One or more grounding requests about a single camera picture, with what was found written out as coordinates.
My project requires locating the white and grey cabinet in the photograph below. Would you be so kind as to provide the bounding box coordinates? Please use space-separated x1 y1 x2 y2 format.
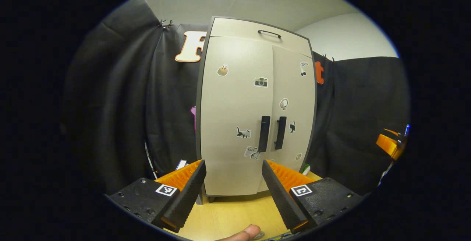
195 16 318 203

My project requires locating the black backdrop cloth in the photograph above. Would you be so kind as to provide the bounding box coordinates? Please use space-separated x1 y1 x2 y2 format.
63 0 411 197

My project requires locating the white cabinet drawer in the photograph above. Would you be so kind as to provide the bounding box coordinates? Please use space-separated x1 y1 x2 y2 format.
209 17 312 58

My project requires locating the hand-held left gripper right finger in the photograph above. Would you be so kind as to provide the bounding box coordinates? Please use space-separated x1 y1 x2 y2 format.
262 159 365 234

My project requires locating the black door handle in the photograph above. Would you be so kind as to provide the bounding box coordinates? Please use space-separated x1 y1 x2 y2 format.
275 116 287 150
258 116 271 153

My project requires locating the white cabinet door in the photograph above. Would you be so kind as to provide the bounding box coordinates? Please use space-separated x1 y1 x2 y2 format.
201 36 275 196
258 45 316 194

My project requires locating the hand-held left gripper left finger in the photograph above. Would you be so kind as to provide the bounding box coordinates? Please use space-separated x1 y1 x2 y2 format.
105 159 207 233

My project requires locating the thin white cable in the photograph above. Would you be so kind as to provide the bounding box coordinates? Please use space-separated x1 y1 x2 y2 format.
144 142 158 174

